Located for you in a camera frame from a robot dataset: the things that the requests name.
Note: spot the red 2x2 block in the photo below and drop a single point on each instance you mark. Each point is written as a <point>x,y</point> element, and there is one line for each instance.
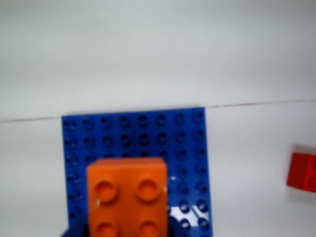
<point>302,172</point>

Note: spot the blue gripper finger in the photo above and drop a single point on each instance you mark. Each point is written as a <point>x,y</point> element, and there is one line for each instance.
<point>173,229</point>
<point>79,229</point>

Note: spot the orange 2x4 block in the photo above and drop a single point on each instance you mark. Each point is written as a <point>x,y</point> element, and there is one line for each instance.
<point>128,197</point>

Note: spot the blue 8x8 studded plate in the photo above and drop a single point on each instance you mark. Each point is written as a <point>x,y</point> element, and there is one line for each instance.
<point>187,148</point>

